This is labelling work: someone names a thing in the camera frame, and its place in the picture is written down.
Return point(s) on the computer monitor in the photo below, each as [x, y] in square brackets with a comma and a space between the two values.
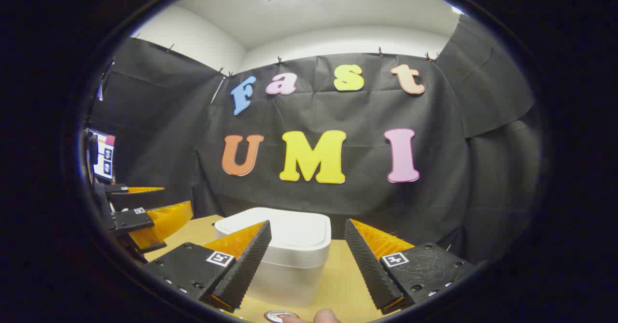
[104, 156]

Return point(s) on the white desktop garbage bin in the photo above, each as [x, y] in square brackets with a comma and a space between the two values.
[299, 236]

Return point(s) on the black backdrop cloth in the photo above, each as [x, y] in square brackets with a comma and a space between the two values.
[338, 197]

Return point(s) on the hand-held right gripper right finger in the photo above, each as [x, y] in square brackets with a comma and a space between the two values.
[369, 274]

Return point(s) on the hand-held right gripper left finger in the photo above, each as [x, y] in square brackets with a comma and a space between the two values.
[246, 270]

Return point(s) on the silver pop can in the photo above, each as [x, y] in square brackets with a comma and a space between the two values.
[277, 316]

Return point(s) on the small ceiling light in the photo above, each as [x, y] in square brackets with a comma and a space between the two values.
[457, 10]

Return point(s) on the wooden desktop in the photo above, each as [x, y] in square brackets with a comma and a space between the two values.
[338, 284]

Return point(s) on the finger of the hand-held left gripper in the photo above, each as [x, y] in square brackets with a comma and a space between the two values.
[118, 188]
[130, 220]

